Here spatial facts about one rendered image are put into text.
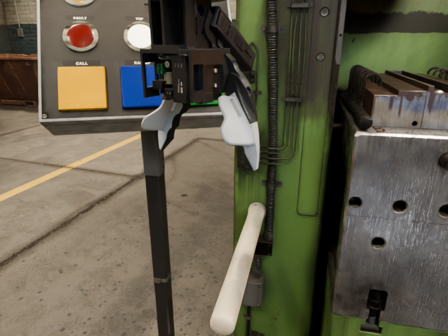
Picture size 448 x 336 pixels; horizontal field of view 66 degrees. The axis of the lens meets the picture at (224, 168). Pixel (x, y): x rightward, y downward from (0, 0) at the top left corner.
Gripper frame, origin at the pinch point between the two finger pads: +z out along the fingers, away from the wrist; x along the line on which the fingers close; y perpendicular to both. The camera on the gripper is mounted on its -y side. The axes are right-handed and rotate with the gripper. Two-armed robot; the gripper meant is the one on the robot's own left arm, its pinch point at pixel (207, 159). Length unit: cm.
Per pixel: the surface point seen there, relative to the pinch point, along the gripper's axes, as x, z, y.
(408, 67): 11, -7, -92
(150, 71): -19.1, -9.7, -9.5
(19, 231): -180, 94, -48
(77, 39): -29.7, -14.9, -3.5
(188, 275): -68, 94, -73
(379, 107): 12.8, -1.9, -41.6
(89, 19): -29.9, -18.2, -6.6
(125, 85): -21.1, -7.5, -5.6
